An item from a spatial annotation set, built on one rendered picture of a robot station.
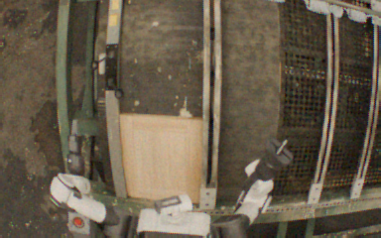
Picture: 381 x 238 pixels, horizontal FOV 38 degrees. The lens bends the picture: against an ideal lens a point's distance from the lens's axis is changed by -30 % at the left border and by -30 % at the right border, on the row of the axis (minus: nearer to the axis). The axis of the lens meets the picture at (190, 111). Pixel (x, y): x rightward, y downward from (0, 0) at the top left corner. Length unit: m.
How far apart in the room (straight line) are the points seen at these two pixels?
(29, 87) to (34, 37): 0.47
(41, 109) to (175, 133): 1.73
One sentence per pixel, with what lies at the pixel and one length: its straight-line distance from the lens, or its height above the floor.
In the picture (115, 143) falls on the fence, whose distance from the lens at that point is 2.91.
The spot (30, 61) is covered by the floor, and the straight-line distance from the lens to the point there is 4.68.
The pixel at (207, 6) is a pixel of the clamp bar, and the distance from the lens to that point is 2.55.
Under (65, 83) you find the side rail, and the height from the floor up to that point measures 1.39.
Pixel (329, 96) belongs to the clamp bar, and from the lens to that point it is 2.72.
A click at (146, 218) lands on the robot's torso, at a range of 2.55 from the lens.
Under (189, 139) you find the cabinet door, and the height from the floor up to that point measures 1.17.
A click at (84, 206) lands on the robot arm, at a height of 1.48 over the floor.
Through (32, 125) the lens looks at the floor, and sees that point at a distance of 4.39.
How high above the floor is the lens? 3.74
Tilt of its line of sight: 61 degrees down
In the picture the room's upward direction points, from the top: 4 degrees counter-clockwise
